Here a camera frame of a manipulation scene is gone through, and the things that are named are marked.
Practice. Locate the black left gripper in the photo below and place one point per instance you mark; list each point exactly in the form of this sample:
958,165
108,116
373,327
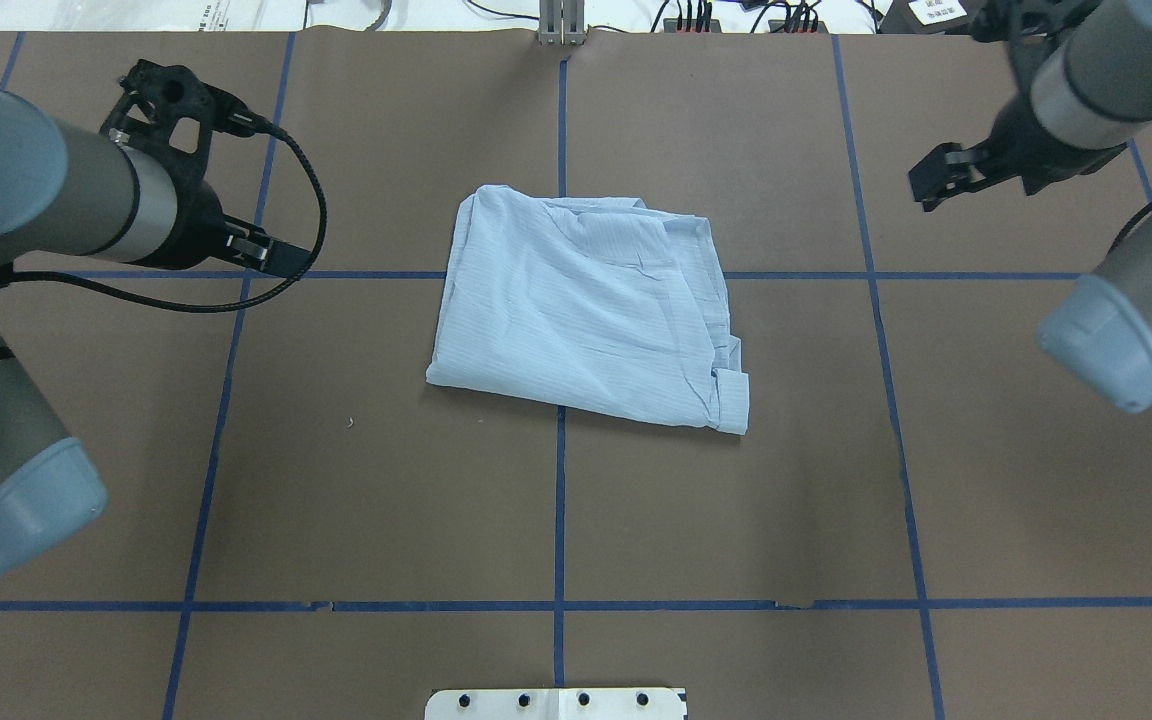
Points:
198,228

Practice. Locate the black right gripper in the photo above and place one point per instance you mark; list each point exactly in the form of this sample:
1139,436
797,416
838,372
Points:
1021,140

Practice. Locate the light blue button-up shirt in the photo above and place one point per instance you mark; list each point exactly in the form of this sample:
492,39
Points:
605,305

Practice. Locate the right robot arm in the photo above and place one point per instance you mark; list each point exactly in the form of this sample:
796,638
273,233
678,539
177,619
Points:
1082,73

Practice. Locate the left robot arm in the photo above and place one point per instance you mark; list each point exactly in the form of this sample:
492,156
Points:
133,192

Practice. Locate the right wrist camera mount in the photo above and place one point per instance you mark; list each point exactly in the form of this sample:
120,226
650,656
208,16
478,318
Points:
1027,21

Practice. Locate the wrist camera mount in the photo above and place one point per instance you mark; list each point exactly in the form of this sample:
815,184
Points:
155,99
1027,21

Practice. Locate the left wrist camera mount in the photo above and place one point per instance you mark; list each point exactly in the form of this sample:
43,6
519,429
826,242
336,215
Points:
155,99

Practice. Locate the aluminium frame post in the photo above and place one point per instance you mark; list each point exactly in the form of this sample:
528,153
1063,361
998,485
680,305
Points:
562,23

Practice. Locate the white camera stand base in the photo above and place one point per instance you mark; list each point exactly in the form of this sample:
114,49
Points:
559,703

